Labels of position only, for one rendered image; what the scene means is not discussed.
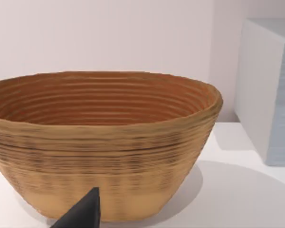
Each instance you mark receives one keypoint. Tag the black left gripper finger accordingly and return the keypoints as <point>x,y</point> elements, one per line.
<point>85,211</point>

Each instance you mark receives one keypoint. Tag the pale grey box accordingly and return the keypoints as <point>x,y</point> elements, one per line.
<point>263,95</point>

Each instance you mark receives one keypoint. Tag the brown woven basket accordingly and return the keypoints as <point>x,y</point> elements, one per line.
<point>104,152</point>

